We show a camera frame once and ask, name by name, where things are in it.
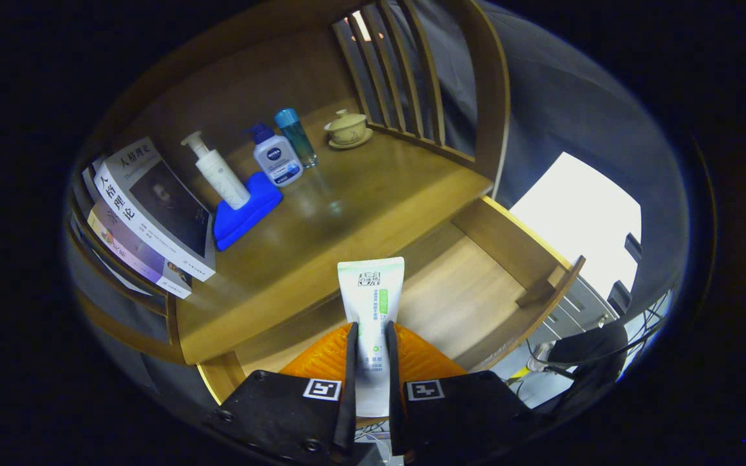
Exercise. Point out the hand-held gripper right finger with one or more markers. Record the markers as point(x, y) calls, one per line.
point(391, 388)

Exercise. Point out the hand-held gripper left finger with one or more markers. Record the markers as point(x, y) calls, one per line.
point(351, 388)

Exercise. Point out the white green cleanser tube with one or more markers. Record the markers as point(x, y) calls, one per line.
point(371, 291)

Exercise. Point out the wooden drawer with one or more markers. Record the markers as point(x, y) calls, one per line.
point(463, 298)

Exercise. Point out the wooden countertop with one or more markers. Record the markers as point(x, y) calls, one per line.
point(321, 226)

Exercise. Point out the wooden cabinet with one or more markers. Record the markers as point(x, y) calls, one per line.
point(250, 77)

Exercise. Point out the blue folded towel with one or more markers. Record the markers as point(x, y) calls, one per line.
point(243, 220)

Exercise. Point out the black rounded object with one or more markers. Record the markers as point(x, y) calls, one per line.
point(587, 346)

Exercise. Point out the white bottle blue pump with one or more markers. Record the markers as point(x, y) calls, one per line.
point(276, 162)

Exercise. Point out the purple book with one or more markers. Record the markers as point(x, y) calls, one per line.
point(133, 252)

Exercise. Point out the beige lidded teacup with saucer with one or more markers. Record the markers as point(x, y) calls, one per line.
point(347, 129)

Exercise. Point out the clear bottle teal cap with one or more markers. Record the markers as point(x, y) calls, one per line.
point(295, 133)

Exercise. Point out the thick white book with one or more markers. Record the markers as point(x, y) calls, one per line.
point(153, 200)

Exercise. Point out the black backdrop cloth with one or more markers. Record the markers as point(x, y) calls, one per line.
point(574, 97)

